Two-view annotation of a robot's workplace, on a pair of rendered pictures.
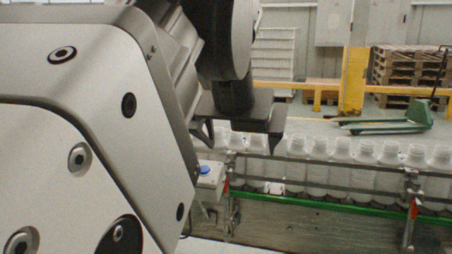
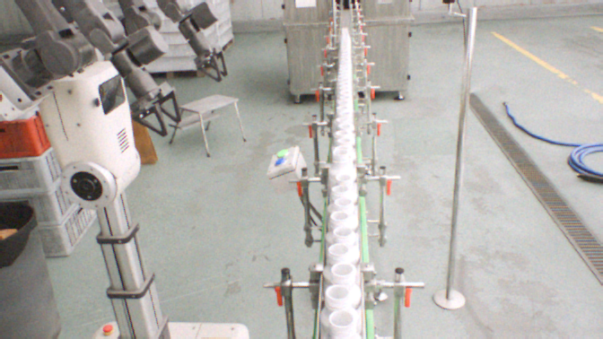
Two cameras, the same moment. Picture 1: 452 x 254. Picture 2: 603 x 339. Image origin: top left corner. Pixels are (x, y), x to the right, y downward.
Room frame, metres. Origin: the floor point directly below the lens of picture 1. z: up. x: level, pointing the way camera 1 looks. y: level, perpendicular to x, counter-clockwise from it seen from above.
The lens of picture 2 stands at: (0.62, -1.18, 1.65)
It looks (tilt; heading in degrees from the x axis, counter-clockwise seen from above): 25 degrees down; 82
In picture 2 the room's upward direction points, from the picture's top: 4 degrees counter-clockwise
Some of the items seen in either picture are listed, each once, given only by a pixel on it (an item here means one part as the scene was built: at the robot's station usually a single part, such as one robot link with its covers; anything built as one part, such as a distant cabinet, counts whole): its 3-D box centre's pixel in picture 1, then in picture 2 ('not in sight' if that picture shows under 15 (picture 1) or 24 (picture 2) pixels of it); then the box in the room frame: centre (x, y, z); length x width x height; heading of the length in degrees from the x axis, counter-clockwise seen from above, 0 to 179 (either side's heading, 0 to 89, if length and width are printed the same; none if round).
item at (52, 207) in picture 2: not in sight; (44, 188); (-0.59, 1.93, 0.33); 0.61 x 0.41 x 0.22; 81
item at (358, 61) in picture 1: (352, 82); not in sight; (5.16, -1.93, 0.55); 0.40 x 0.34 x 1.10; 75
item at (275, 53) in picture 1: (271, 63); not in sight; (6.76, -0.87, 0.67); 1.24 x 1.03 x 1.35; 163
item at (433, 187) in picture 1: (437, 177); (343, 309); (0.77, -0.53, 1.08); 0.06 x 0.06 x 0.17
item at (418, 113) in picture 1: (390, 88); not in sight; (4.51, -2.22, 0.58); 1.45 x 0.54 x 1.16; 95
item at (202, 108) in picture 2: not in sight; (204, 121); (0.42, 3.33, 0.21); 0.61 x 0.47 x 0.41; 128
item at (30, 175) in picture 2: not in sight; (34, 157); (-0.59, 1.93, 0.55); 0.61 x 0.41 x 0.22; 82
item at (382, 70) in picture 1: (406, 75); not in sight; (6.13, -3.26, 0.51); 1.26 x 1.08 x 1.02; 165
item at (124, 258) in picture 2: not in sight; (130, 280); (0.23, 0.29, 0.65); 0.11 x 0.11 x 0.40; 75
